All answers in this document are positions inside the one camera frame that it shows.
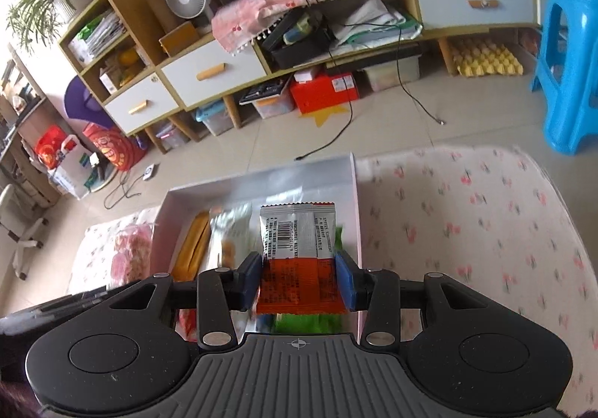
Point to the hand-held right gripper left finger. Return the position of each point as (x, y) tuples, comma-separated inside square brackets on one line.
[(250, 280)]

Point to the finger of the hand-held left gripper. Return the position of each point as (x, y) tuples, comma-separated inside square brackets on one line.
[(60, 306)]

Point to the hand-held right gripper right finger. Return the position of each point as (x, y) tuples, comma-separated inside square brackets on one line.
[(348, 280)]

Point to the pale snack packet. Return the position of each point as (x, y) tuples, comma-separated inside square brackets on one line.
[(229, 236)]

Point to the orange and silver snack packet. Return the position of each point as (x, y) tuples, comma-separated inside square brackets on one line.
[(299, 259)]

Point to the long yellow snack packet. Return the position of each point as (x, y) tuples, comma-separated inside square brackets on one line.
[(191, 245)]

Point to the red snack packet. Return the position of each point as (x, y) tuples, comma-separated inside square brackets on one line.
[(188, 324)]

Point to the pink cardboard box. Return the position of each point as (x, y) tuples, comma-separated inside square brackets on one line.
[(261, 187)]

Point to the white office chair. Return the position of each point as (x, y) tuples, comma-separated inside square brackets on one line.
[(18, 231)]

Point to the pink snack bag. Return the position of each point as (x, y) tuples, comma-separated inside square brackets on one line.
[(131, 254)]

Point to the floral printed blanket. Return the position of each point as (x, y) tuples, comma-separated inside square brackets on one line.
[(467, 231)]

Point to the red and white shopping bag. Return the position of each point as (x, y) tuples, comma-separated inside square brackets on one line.
[(63, 156)]

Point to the clear bin with blue lid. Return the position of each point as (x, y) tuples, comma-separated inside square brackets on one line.
[(215, 119)]

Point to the yellow star floor sticker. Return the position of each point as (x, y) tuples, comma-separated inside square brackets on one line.
[(327, 115)]

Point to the small clear storage bin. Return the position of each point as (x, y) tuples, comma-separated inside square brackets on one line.
[(166, 135)]

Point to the red printed bag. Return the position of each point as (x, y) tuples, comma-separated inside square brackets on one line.
[(114, 147)]

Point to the red cardboard box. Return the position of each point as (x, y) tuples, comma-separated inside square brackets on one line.
[(327, 91)]

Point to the wooden desk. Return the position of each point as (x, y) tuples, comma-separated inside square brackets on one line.
[(18, 119)]

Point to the tall wooden shelf cabinet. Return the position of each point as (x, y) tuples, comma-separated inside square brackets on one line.
[(135, 96)]

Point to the black open case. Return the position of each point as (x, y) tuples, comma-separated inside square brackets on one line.
[(299, 47)]

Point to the brown cardboard box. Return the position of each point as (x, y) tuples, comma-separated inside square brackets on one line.
[(180, 39)]

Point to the pile of papers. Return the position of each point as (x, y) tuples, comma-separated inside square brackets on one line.
[(373, 21)]

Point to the yellow egg tray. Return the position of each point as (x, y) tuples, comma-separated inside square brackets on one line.
[(488, 57)]

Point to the stack of documents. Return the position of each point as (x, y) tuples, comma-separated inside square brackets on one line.
[(100, 37)]

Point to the blue plastic stool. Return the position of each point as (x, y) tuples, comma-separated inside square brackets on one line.
[(570, 72)]

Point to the low wooden cabinet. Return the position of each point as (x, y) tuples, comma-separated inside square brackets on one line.
[(472, 2)]

